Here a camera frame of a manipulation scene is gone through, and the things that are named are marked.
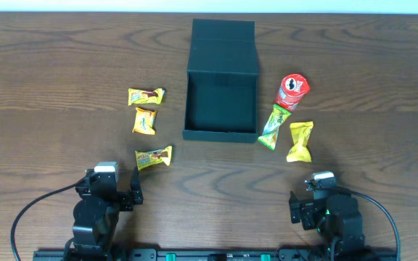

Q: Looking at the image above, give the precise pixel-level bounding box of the left black cable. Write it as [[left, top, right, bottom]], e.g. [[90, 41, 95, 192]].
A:
[[10, 181, 86, 261]]

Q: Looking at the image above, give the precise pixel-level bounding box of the right black cable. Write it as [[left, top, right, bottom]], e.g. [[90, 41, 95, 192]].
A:
[[335, 186, 402, 261]]

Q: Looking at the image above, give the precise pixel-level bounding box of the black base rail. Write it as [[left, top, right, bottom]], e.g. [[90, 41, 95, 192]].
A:
[[32, 247, 401, 261]]

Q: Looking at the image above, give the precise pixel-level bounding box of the yellow snack bag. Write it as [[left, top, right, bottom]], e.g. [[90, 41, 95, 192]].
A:
[[286, 121, 314, 162]]

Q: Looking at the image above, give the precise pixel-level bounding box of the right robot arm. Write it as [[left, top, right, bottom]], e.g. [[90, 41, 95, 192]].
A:
[[289, 188, 374, 260]]

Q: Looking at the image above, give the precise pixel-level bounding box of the green yellow snack packet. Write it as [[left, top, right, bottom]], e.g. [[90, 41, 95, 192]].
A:
[[258, 104, 291, 151]]

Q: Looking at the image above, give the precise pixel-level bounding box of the red Pringles can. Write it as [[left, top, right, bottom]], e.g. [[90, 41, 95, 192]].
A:
[[275, 74, 310, 112]]

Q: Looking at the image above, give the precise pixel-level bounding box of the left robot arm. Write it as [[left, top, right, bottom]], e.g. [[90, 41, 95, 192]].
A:
[[62, 162, 144, 260]]

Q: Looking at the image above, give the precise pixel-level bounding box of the black cable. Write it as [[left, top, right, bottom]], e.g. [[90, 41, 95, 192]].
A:
[[10, 181, 86, 261], [335, 186, 402, 261]]

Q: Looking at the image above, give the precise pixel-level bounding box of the black open gift box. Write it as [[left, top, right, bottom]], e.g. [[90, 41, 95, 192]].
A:
[[182, 19, 259, 143]]

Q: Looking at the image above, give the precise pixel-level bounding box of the yellow apollo wafer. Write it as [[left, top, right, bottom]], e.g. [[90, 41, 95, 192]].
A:
[[128, 88, 165, 106], [135, 146, 173, 170]]

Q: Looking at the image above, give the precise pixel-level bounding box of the orange yellow biscuit packet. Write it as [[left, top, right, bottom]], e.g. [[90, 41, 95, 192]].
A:
[[132, 107, 157, 136]]

